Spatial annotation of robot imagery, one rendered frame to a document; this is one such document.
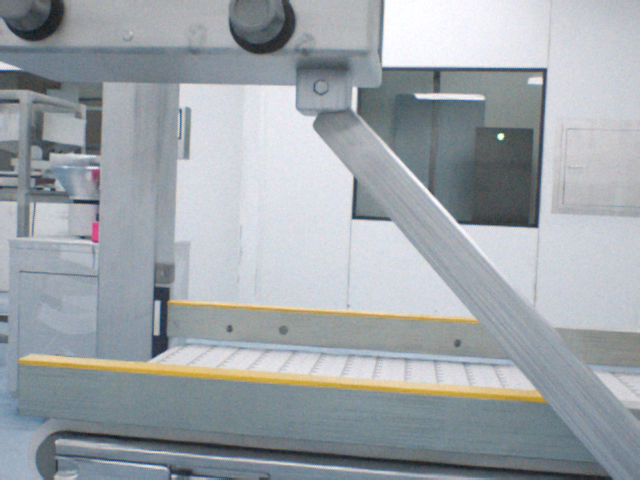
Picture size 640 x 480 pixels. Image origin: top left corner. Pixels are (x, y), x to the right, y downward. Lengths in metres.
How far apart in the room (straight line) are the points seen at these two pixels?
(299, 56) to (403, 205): 0.09
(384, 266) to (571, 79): 1.92
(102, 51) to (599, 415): 0.30
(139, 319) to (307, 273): 5.11
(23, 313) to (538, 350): 3.18
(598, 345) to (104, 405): 0.43
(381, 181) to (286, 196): 5.46
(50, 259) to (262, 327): 2.69
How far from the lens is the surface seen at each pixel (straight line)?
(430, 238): 0.38
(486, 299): 0.36
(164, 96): 0.75
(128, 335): 0.76
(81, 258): 3.28
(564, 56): 5.82
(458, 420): 0.42
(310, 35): 0.39
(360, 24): 0.39
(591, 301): 5.78
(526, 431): 0.43
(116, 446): 0.46
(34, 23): 0.42
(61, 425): 0.49
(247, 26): 0.37
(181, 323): 0.72
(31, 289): 3.41
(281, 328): 0.70
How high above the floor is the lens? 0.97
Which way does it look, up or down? 3 degrees down
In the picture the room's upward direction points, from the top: 2 degrees clockwise
